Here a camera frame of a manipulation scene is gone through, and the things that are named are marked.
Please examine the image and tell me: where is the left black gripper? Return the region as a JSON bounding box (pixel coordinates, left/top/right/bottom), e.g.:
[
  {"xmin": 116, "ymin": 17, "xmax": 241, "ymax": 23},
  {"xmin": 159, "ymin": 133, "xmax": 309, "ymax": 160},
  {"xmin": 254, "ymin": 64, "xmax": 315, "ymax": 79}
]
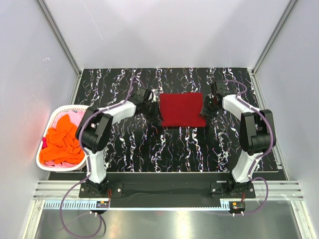
[{"xmin": 142, "ymin": 100, "xmax": 163, "ymax": 122}]

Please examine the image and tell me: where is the red t-shirt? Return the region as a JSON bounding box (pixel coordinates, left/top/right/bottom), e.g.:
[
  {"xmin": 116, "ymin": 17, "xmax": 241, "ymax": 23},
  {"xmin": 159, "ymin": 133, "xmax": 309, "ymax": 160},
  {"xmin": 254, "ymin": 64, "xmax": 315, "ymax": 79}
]
[{"xmin": 159, "ymin": 92, "xmax": 206, "ymax": 127}]

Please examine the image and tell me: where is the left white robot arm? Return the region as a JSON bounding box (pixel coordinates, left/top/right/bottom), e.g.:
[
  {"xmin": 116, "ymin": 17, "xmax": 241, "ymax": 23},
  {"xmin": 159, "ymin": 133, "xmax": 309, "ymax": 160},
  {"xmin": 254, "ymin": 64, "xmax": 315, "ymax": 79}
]
[{"xmin": 76, "ymin": 87, "xmax": 160, "ymax": 197}]

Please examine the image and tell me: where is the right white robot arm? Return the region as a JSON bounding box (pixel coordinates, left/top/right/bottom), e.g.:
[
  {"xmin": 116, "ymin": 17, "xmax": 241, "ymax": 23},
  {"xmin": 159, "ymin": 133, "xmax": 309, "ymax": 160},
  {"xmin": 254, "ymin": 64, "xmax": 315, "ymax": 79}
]
[{"xmin": 201, "ymin": 81, "xmax": 276, "ymax": 198}]

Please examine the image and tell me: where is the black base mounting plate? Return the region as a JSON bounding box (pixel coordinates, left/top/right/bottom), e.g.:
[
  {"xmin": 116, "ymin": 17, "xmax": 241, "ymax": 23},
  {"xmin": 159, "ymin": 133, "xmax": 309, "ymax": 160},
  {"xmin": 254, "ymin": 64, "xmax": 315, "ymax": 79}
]
[{"xmin": 79, "ymin": 172, "xmax": 256, "ymax": 199}]

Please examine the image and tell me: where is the orange t-shirt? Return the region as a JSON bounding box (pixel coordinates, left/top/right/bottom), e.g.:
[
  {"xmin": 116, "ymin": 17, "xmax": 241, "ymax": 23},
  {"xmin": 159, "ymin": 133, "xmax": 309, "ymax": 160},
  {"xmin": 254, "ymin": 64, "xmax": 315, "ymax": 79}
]
[{"xmin": 39, "ymin": 114, "xmax": 85, "ymax": 166}]

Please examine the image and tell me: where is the white plastic laundry basket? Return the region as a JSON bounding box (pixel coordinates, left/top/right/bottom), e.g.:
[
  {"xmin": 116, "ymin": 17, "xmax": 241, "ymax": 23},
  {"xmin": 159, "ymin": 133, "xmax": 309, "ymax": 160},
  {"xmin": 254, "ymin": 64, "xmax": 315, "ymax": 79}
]
[{"xmin": 36, "ymin": 105, "xmax": 88, "ymax": 172}]

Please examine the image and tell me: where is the magenta garment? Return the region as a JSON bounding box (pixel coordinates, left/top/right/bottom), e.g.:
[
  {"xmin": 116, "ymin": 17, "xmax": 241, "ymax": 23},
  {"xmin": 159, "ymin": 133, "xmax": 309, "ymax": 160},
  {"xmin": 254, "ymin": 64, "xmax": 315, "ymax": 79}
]
[{"xmin": 41, "ymin": 137, "xmax": 47, "ymax": 149}]

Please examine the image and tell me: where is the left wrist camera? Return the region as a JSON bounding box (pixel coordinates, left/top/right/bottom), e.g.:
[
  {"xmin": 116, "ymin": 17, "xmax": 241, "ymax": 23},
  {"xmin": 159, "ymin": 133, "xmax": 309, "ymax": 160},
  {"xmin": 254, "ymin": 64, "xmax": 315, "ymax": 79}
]
[{"xmin": 151, "ymin": 89, "xmax": 158, "ymax": 102}]

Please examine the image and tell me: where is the slotted cable duct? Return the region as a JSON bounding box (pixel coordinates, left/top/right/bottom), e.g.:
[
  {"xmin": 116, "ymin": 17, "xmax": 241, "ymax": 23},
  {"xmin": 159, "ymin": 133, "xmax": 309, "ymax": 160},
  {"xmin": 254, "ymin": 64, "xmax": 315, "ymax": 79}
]
[{"xmin": 44, "ymin": 199, "xmax": 230, "ymax": 211}]

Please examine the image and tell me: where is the right aluminium frame post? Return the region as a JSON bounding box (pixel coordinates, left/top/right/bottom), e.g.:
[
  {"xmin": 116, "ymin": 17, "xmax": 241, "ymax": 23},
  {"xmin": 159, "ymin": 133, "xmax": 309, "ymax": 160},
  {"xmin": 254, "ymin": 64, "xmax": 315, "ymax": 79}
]
[{"xmin": 251, "ymin": 0, "xmax": 299, "ymax": 75}]

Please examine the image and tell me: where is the aluminium frame post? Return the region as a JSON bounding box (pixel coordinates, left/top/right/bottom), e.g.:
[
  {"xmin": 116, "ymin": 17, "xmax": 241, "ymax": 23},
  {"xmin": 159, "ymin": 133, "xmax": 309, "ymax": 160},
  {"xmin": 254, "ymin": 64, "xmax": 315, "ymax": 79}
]
[
  {"xmin": 251, "ymin": 0, "xmax": 299, "ymax": 75},
  {"xmin": 35, "ymin": 0, "xmax": 82, "ymax": 77}
]

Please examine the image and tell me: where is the left aluminium frame post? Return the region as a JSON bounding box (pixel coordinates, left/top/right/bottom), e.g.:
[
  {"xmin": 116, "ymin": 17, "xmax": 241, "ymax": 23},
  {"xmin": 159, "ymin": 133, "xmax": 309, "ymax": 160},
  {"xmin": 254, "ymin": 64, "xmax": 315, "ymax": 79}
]
[{"xmin": 35, "ymin": 0, "xmax": 82, "ymax": 77}]

